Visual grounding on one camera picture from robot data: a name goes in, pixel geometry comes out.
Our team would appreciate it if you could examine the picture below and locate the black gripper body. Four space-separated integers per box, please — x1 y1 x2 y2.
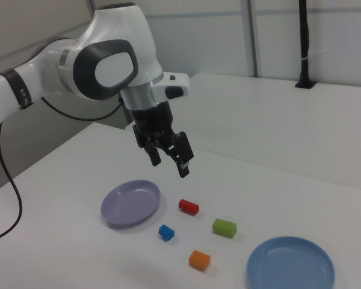
128 102 175 138

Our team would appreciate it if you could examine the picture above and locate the red block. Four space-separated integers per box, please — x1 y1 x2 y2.
177 198 200 216

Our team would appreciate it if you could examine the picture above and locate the blue block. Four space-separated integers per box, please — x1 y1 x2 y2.
158 224 176 241

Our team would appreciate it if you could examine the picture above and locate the green block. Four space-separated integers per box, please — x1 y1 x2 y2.
212 218 238 238

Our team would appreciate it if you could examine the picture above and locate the orange block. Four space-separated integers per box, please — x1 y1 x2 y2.
188 249 212 270

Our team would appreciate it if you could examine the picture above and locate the purple plate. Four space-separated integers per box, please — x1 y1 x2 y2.
100 179 162 230

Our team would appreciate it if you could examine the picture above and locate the blue plate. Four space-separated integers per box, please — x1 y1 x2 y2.
246 236 336 289

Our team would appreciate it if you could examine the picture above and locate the black pole with base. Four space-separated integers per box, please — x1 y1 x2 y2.
294 0 316 90

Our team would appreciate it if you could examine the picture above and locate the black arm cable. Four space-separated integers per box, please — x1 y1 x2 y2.
0 93 124 244

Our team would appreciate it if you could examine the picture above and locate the black cable strap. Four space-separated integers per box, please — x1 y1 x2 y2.
0 68 34 110

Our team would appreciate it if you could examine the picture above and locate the white cable tie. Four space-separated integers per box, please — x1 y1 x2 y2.
300 49 330 61

